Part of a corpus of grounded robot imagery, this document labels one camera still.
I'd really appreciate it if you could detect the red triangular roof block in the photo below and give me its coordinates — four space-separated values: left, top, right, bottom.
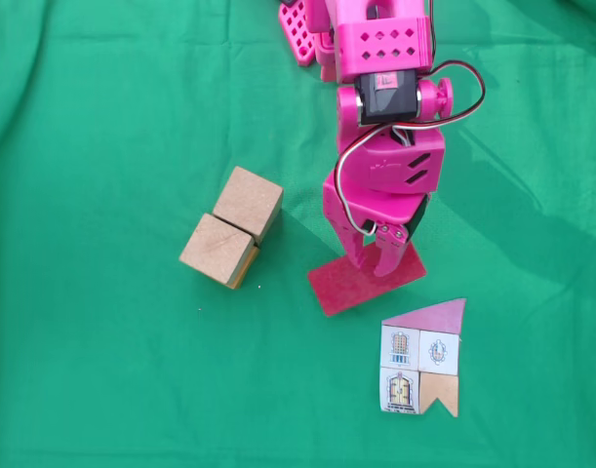
306 242 428 318

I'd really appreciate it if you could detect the wooden cube round window print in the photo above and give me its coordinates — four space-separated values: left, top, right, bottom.
179 213 258 289

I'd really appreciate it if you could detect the paper house picture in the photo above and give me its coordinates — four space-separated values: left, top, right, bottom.
377 297 468 419

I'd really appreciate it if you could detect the yellow notched wooden block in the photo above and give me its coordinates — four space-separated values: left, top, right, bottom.
223 246 259 292

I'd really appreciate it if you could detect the wooden cube balcony window print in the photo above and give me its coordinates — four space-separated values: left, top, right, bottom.
212 165 285 244

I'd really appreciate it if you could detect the green cloth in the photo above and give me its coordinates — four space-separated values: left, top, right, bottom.
0 0 596 468

